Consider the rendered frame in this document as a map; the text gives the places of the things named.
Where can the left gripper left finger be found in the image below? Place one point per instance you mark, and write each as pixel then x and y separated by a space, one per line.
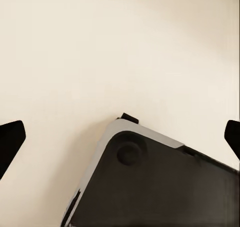
pixel 12 136

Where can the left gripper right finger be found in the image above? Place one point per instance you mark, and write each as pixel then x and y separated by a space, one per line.
pixel 232 136

